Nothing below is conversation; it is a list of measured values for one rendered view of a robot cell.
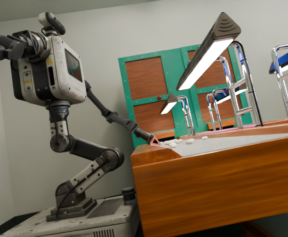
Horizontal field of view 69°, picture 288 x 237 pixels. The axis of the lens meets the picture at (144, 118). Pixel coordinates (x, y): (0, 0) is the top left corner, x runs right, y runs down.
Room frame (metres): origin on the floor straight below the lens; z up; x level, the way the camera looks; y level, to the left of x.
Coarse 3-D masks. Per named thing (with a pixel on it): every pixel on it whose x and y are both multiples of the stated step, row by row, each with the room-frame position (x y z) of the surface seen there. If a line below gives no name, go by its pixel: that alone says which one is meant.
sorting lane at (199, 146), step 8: (240, 136) 0.82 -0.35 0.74; (248, 136) 0.74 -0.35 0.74; (256, 136) 0.67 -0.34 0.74; (264, 136) 0.61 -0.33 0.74; (272, 136) 0.56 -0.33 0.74; (280, 136) 0.52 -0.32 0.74; (184, 144) 1.03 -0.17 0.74; (192, 144) 0.90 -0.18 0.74; (200, 144) 0.80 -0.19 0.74; (208, 144) 0.72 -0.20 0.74; (216, 144) 0.65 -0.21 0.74; (224, 144) 0.60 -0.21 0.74; (232, 144) 0.55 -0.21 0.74; (240, 144) 0.51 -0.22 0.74; (176, 152) 0.64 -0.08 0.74; (184, 152) 0.59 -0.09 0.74; (192, 152) 0.54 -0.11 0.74; (200, 152) 0.50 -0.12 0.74
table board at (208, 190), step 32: (192, 160) 0.47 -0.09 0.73; (224, 160) 0.47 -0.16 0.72; (256, 160) 0.48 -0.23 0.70; (160, 192) 0.47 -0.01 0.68; (192, 192) 0.47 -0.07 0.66; (224, 192) 0.47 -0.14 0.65; (256, 192) 0.48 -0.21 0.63; (160, 224) 0.47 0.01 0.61; (192, 224) 0.47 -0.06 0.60; (224, 224) 0.47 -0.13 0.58
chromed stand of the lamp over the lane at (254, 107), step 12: (240, 48) 0.79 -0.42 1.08; (216, 60) 0.94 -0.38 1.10; (240, 60) 0.80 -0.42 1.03; (228, 72) 0.94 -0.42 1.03; (228, 84) 0.94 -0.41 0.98; (240, 84) 0.86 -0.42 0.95; (252, 84) 0.78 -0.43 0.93; (252, 96) 0.79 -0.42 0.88; (252, 108) 0.80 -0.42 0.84; (240, 120) 0.94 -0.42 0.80
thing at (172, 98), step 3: (171, 93) 1.53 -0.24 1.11; (168, 96) 1.57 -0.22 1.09; (171, 96) 1.53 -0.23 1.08; (174, 96) 1.53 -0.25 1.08; (168, 99) 1.53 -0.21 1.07; (171, 99) 1.53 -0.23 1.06; (174, 99) 1.53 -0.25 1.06; (177, 99) 1.53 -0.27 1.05; (165, 102) 1.75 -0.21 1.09; (168, 102) 1.53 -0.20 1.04; (171, 102) 1.53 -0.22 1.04; (174, 102) 1.55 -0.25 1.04; (165, 105) 1.67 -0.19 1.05; (162, 108) 1.87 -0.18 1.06; (162, 111) 1.97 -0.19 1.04
